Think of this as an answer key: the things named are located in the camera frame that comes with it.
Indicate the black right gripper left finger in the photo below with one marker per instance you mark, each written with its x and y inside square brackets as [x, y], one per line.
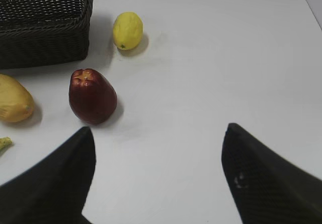
[55, 189]

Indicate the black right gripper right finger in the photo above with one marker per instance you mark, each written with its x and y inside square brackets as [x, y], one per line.
[267, 188]

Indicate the dark red apple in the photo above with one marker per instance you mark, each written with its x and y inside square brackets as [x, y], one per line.
[91, 97]

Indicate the black woven basket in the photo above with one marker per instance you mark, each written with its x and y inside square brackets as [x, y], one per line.
[44, 32]

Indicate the yellow banana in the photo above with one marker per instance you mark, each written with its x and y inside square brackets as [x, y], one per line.
[5, 144]

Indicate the orange-yellow mango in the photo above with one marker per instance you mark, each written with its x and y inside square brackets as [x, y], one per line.
[17, 103]

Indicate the yellow lemon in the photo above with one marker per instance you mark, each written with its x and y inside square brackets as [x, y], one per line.
[127, 31]

